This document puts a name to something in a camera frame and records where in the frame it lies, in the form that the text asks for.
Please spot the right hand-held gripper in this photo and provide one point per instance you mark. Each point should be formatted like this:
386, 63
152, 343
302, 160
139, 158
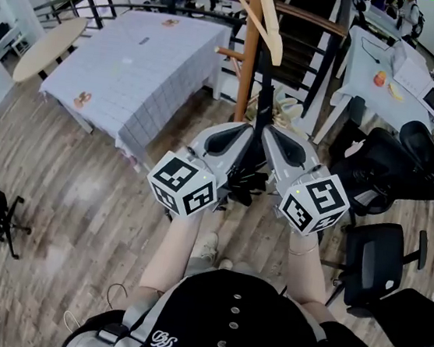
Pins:
315, 204

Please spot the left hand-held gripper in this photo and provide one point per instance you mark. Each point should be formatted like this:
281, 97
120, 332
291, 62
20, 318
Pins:
177, 179

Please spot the brown wooden coat rack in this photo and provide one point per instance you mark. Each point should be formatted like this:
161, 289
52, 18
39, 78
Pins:
246, 74

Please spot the light wooden hanger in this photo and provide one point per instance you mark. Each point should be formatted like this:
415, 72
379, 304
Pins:
270, 22

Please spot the person's right forearm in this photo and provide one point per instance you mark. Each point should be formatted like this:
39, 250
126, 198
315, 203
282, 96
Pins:
306, 274

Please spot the person's left forearm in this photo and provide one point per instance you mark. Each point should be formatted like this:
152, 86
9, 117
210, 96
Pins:
170, 249

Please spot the cream fabric bag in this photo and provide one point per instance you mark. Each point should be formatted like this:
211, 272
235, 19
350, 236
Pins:
287, 110

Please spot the black hanging bag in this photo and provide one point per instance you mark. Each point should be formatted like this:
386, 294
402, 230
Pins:
265, 96

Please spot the thin gold bangle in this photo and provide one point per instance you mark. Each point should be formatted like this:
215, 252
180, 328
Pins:
301, 253

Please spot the person's white sneaker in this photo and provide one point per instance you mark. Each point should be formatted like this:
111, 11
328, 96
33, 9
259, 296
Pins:
209, 246
226, 264

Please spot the table with checked tablecloth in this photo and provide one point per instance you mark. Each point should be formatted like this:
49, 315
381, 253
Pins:
153, 82

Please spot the white desk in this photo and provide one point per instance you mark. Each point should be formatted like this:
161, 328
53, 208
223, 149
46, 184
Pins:
364, 96

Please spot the black metal staircase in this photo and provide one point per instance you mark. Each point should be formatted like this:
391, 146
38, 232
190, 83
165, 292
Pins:
305, 62

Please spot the red orange fruit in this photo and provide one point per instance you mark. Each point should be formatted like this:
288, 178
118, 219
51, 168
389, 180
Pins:
380, 79

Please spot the yellow banana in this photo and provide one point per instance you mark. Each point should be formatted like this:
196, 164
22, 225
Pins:
396, 92

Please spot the small black flat object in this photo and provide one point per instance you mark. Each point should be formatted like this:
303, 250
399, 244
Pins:
145, 41

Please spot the small orange brown object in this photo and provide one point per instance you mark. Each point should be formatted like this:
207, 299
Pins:
170, 23
82, 100

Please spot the white box appliance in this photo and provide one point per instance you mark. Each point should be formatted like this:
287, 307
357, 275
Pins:
409, 74

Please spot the person's black buttoned top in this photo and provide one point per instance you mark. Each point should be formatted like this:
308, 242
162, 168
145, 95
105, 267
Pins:
269, 324

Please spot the black curved railing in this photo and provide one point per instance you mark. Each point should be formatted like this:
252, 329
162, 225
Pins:
94, 12

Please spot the round beige table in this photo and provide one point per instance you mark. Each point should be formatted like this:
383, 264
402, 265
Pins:
47, 50

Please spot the white low cabinet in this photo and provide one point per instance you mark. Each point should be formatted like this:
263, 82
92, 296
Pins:
17, 44

